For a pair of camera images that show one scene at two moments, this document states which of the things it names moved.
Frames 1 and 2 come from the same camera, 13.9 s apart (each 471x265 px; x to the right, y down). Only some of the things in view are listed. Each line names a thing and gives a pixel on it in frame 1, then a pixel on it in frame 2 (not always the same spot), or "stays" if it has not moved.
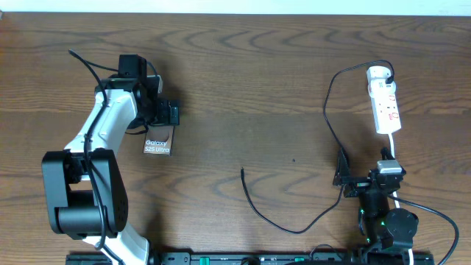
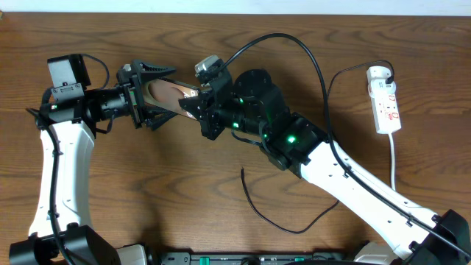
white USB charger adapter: [378, 88] stays
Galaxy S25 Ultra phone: [159, 140] → [166, 95]
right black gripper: [343, 177] → [208, 113]
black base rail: [260, 258] stays
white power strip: [385, 107] stays
